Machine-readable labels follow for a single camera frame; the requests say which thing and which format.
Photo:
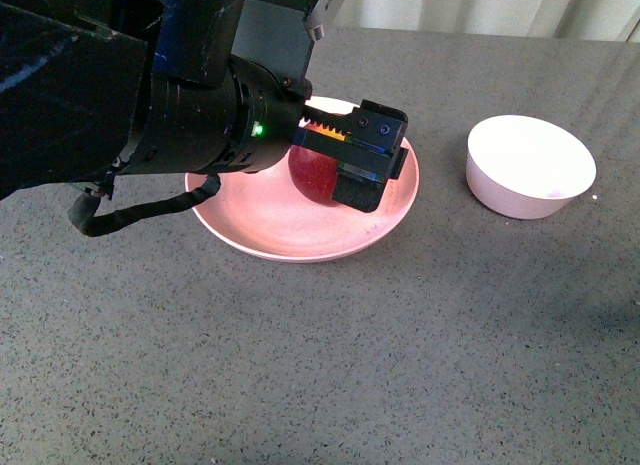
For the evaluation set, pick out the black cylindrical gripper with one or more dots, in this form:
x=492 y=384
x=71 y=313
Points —
x=248 y=124

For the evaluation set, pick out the red apple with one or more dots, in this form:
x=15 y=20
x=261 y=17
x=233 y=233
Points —
x=313 y=174

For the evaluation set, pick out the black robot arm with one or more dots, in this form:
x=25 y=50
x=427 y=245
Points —
x=94 y=89

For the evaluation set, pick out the pink round plate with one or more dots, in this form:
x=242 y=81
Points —
x=265 y=215

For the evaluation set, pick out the pale pink bowl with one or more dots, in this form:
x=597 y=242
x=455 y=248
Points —
x=526 y=168

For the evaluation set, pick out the white pleated curtain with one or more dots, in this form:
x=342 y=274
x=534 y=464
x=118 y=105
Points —
x=600 y=20

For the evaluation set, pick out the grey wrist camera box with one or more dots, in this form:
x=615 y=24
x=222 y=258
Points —
x=280 y=35

